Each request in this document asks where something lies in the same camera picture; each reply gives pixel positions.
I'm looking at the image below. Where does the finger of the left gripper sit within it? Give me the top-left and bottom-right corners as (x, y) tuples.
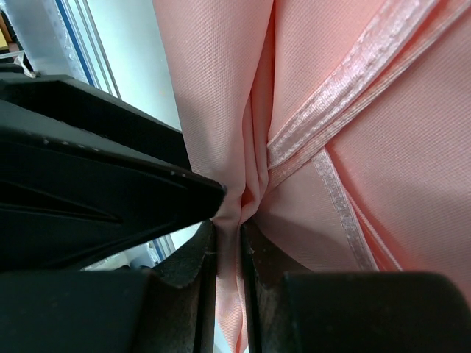
(1, 74), (226, 270)

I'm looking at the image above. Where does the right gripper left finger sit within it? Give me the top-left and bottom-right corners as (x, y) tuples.
(1, 221), (217, 352)

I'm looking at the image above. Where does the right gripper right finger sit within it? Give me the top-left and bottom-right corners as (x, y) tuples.
(241, 222), (470, 352)

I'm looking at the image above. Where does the pink cloth napkin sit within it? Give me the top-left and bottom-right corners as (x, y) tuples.
(154, 1), (470, 352)

